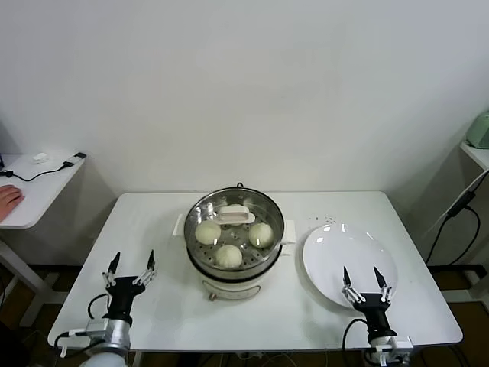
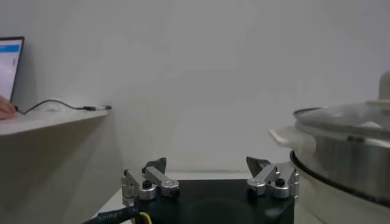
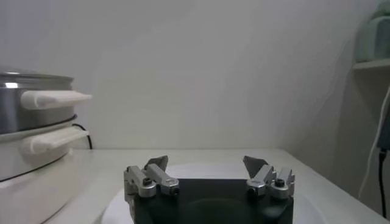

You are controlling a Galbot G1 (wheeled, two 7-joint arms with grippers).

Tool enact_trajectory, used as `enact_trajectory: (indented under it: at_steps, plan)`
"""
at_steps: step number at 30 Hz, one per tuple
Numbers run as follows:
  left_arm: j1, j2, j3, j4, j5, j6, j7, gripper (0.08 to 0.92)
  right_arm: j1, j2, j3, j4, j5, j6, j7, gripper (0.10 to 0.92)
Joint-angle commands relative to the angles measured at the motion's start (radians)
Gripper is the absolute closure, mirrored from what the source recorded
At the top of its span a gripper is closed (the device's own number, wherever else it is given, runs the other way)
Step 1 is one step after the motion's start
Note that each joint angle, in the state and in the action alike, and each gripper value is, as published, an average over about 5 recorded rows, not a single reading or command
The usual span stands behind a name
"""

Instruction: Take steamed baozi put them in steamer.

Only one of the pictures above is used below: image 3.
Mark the round white plate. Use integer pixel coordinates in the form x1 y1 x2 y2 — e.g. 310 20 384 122
100 162 336 224

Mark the white hanging cable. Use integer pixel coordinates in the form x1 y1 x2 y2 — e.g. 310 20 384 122
358 86 390 200

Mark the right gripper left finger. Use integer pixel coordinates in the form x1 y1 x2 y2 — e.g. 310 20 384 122
123 155 180 202

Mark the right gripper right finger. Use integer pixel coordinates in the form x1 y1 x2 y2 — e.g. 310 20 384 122
243 156 296 200

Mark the cream electric cooker base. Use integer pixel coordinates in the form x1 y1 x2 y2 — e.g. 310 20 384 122
0 123 91 224

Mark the black power adapter cable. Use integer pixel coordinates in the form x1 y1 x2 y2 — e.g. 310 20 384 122
377 103 390 219

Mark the white shelf table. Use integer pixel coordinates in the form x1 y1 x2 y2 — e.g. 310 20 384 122
352 59 390 122

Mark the mint green appliance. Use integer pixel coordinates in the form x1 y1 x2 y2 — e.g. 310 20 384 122
355 0 390 63

